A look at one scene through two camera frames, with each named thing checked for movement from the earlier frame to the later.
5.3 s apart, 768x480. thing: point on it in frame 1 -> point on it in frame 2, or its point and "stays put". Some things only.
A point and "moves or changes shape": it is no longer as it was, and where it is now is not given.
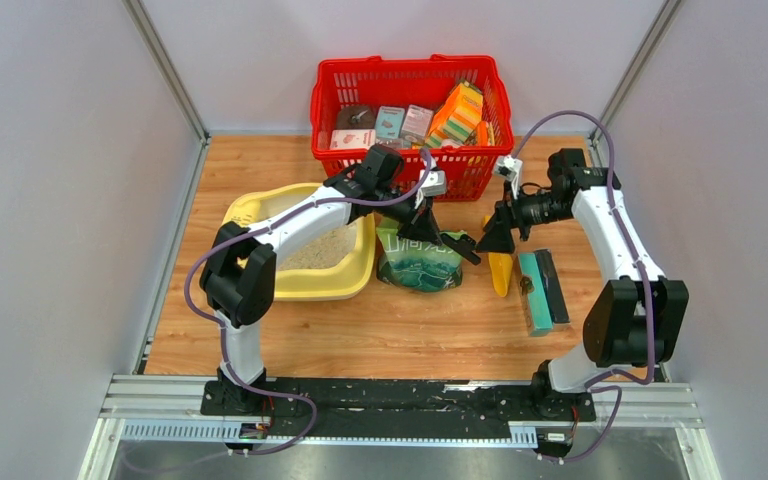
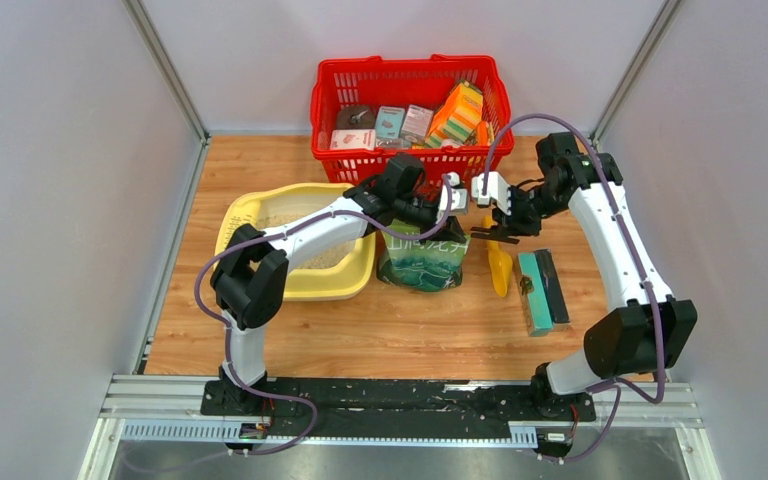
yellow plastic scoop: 501,266 stays put
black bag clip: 464,246 moves or changes shape
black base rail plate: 393,406 stays put
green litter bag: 416,265 stays put
